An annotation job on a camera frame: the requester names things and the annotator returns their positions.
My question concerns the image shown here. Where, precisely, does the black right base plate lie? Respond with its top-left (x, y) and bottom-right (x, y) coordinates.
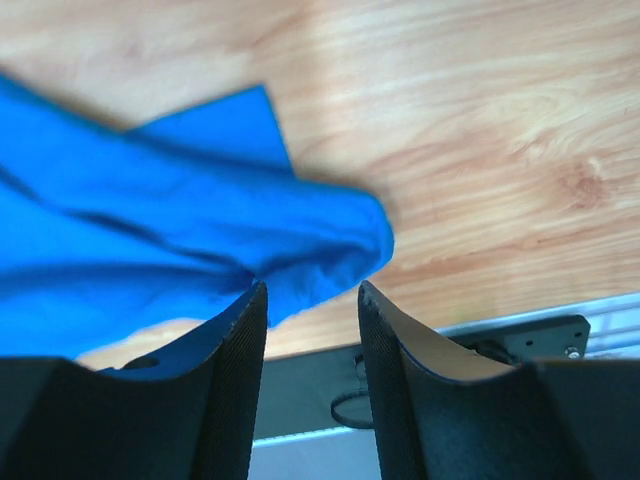
top-left (450, 315), bottom-right (591, 366)

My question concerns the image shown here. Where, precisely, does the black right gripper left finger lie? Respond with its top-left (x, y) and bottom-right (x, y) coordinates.
top-left (1, 282), bottom-right (267, 479)

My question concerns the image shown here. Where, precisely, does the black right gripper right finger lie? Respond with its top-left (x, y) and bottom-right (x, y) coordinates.
top-left (358, 282), bottom-right (639, 479)

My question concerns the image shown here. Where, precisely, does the blue t shirt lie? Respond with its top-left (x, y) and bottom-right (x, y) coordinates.
top-left (1, 78), bottom-right (394, 358)

